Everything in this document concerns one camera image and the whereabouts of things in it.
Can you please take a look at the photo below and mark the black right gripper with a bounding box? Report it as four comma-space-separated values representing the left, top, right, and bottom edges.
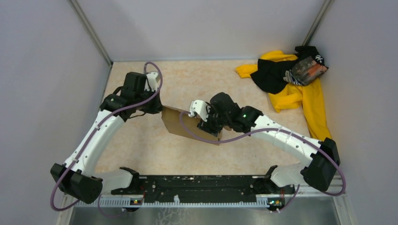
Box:
197, 104, 230, 137

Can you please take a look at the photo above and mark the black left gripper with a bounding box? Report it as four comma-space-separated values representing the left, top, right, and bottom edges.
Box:
136, 86, 165, 114

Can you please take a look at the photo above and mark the brown cardboard box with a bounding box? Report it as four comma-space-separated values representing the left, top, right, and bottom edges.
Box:
161, 105, 226, 145

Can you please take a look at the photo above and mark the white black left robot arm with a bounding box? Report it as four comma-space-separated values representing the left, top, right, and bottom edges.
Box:
50, 72, 162, 204

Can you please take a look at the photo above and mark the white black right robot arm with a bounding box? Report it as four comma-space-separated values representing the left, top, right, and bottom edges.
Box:
189, 92, 340, 193

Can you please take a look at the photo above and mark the black cloth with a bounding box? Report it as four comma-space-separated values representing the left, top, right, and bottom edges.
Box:
250, 45, 320, 94

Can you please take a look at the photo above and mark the patterned grey pouch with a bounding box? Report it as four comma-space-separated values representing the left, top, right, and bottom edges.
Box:
283, 54, 329, 86

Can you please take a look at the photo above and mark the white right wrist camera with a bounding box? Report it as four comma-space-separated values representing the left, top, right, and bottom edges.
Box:
188, 100, 210, 122

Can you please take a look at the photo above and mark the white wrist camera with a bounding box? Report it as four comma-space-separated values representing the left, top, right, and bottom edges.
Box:
145, 72, 160, 92
188, 100, 210, 122

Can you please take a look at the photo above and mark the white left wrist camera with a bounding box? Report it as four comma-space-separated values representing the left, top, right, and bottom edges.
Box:
145, 72, 160, 92

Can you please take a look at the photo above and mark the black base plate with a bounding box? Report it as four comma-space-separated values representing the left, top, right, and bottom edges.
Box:
111, 175, 295, 203

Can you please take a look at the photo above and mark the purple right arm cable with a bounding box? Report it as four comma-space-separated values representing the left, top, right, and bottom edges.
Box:
179, 111, 347, 213

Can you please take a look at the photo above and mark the aluminium frame rail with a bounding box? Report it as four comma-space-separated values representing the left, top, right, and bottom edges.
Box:
73, 174, 356, 225

